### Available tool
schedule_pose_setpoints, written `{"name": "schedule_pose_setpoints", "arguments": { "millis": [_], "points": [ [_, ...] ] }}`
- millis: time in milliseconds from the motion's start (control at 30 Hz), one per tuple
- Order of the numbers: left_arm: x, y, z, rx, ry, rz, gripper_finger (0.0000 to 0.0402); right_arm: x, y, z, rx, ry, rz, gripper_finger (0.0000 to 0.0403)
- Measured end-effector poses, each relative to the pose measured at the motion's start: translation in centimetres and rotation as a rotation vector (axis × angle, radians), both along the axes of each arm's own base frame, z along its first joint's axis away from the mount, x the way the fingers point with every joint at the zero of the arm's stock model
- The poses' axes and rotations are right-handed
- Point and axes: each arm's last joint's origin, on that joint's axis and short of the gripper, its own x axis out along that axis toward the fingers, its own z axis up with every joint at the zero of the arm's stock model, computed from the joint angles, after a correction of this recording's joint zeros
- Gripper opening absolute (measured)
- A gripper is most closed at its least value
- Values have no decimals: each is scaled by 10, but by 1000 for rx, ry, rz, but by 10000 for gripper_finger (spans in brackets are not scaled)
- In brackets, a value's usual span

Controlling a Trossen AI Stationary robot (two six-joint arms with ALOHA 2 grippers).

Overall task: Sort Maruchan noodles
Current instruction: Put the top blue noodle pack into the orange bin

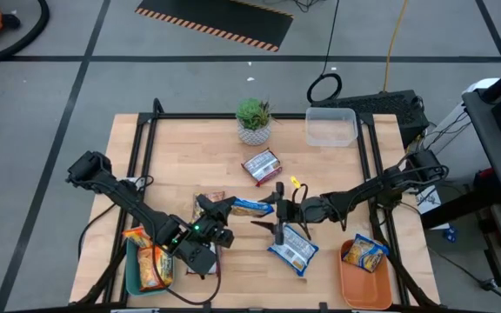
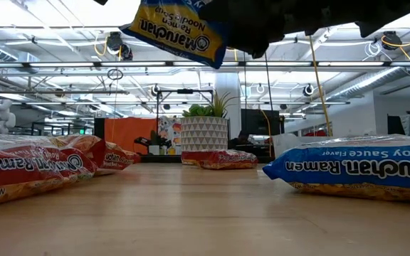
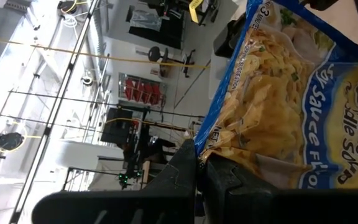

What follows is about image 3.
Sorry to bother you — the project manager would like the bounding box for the blue Maruchan noodle pack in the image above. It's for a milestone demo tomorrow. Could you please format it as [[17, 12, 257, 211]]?
[[194, 0, 358, 190]]

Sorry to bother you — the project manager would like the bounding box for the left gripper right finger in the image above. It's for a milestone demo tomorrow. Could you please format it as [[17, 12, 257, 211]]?
[[201, 154, 358, 224]]

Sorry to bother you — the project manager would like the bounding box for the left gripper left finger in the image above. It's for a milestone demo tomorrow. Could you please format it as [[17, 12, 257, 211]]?
[[32, 139, 198, 224]]

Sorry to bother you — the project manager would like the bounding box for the long ceiling light bar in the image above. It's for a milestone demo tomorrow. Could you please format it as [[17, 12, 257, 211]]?
[[9, 0, 102, 224]]

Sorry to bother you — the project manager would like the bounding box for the yellow hanging cable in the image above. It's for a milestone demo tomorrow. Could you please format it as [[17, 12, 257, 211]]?
[[0, 35, 211, 68]]

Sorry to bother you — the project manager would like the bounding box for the gray draped cloth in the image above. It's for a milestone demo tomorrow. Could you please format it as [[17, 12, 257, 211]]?
[[129, 9, 163, 32]]

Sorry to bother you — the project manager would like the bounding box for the red storage rack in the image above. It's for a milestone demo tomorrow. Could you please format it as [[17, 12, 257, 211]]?
[[123, 77, 162, 105]]

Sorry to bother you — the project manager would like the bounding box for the black round stool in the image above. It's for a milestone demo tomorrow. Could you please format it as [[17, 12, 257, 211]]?
[[147, 45, 196, 78]]

